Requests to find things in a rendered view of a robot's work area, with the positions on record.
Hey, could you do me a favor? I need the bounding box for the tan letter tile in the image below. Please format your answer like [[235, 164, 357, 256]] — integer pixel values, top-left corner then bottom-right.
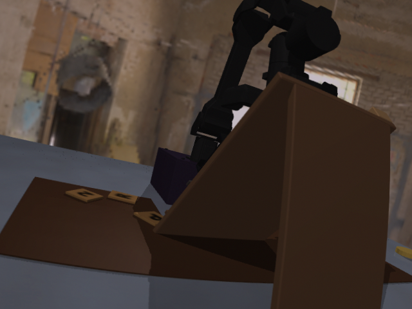
[[108, 190, 138, 204], [134, 211, 163, 227], [66, 189, 104, 202]]

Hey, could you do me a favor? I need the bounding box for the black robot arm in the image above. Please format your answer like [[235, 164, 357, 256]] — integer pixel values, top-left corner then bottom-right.
[[186, 0, 341, 162]]

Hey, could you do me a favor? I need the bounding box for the olive-yellow flat round disc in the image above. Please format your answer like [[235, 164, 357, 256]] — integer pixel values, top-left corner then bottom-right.
[[395, 246, 412, 259]]

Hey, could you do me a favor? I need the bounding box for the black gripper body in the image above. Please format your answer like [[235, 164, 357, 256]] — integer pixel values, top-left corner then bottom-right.
[[221, 62, 304, 111]]

